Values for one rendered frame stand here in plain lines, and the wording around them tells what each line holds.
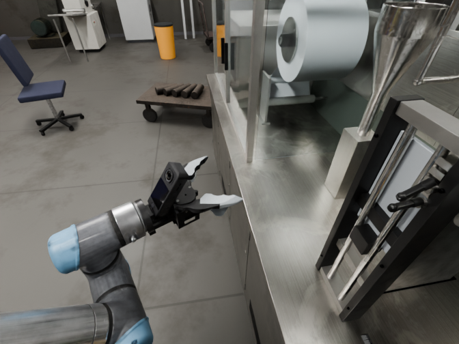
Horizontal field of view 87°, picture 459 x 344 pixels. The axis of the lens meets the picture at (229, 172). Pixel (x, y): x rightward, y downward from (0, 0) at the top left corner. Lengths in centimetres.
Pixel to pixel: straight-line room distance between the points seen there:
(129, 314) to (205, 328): 120
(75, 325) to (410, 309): 78
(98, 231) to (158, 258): 145
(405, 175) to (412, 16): 39
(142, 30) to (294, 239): 725
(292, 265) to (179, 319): 103
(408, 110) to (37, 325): 60
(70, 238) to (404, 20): 83
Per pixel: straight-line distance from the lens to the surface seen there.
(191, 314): 171
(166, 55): 607
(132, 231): 50
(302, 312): 77
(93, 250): 50
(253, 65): 93
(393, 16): 79
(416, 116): 46
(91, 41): 718
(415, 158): 51
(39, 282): 217
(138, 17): 767
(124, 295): 53
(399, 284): 87
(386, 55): 81
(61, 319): 46
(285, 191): 102
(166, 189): 47
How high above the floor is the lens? 160
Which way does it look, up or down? 40 degrees down
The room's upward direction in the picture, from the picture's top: straight up
